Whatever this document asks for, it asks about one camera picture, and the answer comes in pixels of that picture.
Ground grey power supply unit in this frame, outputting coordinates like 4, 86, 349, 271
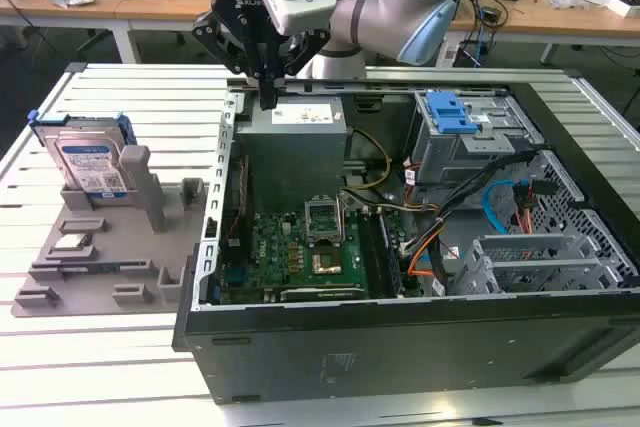
233, 95, 350, 202

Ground black open PC case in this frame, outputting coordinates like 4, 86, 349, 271
171, 69, 640, 406

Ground black graphics card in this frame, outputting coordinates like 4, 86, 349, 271
276, 284, 370, 304

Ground grey metal drive cage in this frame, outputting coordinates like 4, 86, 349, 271
403, 89, 547, 189

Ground red black twisted wire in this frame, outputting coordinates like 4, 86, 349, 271
224, 154, 251, 244

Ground black RAM slot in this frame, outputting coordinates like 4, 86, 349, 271
356, 210, 384, 299

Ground small white box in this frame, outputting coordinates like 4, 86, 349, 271
603, 0, 640, 19

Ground grey metal disk bay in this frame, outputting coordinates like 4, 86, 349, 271
451, 255, 624, 297
471, 232, 599, 264

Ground green motherboard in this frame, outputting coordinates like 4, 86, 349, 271
218, 209, 417, 306

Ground red orange flat wire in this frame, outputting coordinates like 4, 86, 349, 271
512, 180, 540, 237

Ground black cable bundle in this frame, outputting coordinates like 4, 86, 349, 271
399, 148, 544, 257

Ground metal socket cover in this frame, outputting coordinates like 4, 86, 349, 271
303, 196, 346, 246

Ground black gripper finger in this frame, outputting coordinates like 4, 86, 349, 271
192, 12, 279, 111
274, 28, 332, 84

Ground blue plastic drive latch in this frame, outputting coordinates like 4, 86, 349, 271
425, 90, 480, 137

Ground blue wire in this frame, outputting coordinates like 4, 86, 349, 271
481, 178, 519, 237

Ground CPU socket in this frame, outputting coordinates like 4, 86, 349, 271
309, 245, 347, 282

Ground silver CPU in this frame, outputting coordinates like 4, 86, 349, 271
52, 233, 95, 254

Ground yellow wire bundle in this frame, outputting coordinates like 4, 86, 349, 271
342, 127, 396, 194

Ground cables under desk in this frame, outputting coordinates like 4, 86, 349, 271
449, 0, 511, 69

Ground grey parts rack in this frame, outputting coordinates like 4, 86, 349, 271
10, 144, 211, 319

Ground hard disk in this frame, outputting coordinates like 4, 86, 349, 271
27, 110, 139, 199

